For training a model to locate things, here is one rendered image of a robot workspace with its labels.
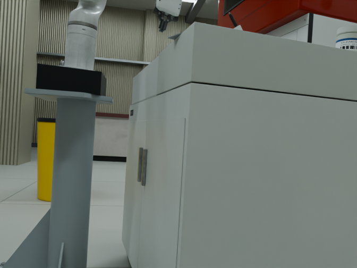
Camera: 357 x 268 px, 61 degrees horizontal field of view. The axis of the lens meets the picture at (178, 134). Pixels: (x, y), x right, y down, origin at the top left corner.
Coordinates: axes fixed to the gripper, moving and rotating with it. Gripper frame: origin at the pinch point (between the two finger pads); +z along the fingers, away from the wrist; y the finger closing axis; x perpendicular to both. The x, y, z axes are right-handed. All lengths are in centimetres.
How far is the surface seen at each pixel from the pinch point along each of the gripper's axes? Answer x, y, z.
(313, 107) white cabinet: 50, -39, 25
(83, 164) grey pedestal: -10, 15, 62
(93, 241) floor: -68, -6, 113
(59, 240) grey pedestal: -10, 16, 94
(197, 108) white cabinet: 50, -5, 36
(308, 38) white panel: 15, -57, -12
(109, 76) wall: -774, -20, -109
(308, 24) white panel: 15, -56, -18
